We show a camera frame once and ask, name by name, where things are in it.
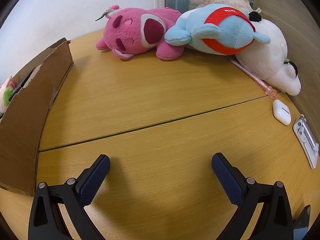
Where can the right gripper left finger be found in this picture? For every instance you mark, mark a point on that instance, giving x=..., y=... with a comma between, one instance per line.
x=46, y=220

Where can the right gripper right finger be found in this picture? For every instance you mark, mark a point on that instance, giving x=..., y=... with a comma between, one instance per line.
x=275, y=219

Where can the brown cardboard box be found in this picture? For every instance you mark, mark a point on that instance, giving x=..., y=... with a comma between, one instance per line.
x=22, y=124

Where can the small white phone stand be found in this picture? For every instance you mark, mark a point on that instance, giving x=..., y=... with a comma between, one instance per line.
x=307, y=140

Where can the white earbuds case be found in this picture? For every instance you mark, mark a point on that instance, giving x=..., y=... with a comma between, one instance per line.
x=281, y=112

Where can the pink transparent pen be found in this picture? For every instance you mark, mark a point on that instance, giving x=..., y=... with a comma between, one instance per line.
x=268, y=90

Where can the pig plush green hat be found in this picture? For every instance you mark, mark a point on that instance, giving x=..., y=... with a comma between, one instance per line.
x=6, y=90

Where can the white dog plush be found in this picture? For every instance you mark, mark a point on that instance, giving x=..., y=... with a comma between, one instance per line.
x=269, y=62

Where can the blue dolphin plush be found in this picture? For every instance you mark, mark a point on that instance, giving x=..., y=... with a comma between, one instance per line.
x=215, y=29

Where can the pink bear plush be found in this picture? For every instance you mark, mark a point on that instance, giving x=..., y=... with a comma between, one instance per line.
x=132, y=31

